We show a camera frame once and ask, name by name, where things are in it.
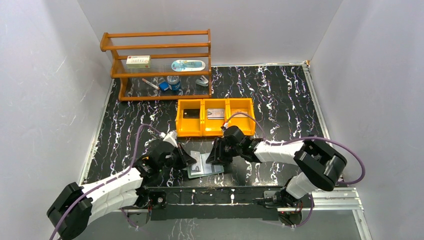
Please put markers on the blue blister pack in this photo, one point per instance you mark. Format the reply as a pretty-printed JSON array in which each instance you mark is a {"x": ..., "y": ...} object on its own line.
[{"x": 182, "y": 65}]

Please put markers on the white marker pen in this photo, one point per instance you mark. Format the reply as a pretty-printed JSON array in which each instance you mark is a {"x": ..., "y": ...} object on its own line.
[{"x": 150, "y": 84}]

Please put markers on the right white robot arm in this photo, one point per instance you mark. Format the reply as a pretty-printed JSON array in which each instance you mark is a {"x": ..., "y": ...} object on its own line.
[{"x": 320, "y": 164}]

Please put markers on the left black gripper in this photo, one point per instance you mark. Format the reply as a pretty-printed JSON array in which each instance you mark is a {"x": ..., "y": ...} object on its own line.
[{"x": 180, "y": 156}]

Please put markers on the black VIP card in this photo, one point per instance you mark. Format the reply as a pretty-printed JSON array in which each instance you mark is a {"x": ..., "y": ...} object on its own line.
[{"x": 191, "y": 113}]

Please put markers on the white red box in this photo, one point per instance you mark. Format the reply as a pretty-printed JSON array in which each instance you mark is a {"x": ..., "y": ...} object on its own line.
[{"x": 138, "y": 61}]

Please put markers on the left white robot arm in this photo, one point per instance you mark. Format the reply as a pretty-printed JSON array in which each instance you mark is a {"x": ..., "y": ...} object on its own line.
[{"x": 77, "y": 206}]

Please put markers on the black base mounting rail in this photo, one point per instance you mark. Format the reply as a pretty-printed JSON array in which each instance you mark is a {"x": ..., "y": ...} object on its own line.
[{"x": 228, "y": 202}]

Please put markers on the blue white jar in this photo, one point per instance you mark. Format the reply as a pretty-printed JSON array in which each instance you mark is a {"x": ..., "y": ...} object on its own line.
[{"x": 174, "y": 82}]

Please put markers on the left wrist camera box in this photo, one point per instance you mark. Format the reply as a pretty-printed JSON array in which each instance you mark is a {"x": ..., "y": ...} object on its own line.
[{"x": 171, "y": 137}]

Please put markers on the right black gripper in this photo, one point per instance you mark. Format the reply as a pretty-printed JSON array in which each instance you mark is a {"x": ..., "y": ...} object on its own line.
[{"x": 220, "y": 151}]

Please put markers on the small blue block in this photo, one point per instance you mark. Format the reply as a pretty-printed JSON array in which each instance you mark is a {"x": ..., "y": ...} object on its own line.
[{"x": 164, "y": 86}]

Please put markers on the green card holder wallet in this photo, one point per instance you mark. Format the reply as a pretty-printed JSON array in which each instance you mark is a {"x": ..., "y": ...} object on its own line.
[{"x": 201, "y": 168}]

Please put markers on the bronze card in bin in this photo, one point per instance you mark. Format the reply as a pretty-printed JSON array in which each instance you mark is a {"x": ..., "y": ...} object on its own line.
[{"x": 239, "y": 113}]

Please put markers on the orange wooden shelf rack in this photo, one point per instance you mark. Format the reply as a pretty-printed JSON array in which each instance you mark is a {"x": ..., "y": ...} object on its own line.
[{"x": 164, "y": 47}]

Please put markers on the yellow three-compartment bin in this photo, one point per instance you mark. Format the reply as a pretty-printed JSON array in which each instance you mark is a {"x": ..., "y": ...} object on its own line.
[{"x": 206, "y": 117}]

